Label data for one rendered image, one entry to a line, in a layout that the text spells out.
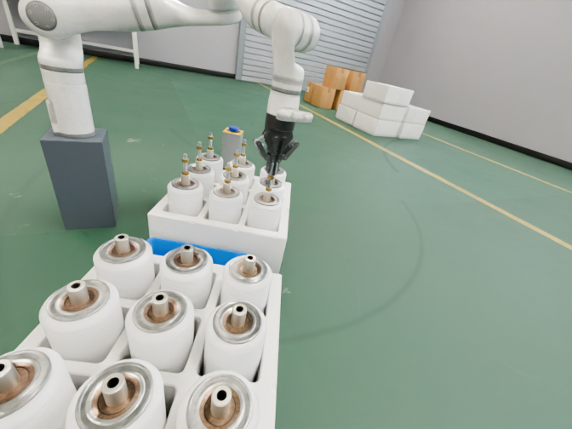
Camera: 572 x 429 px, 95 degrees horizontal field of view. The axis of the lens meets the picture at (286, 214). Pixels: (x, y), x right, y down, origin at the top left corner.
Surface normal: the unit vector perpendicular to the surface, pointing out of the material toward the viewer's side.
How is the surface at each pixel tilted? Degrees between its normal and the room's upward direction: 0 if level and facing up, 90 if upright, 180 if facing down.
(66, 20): 95
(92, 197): 90
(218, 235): 90
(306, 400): 0
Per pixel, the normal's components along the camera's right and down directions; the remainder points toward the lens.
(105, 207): 0.40, 0.54
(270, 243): -0.05, 0.51
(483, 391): 0.18, -0.84
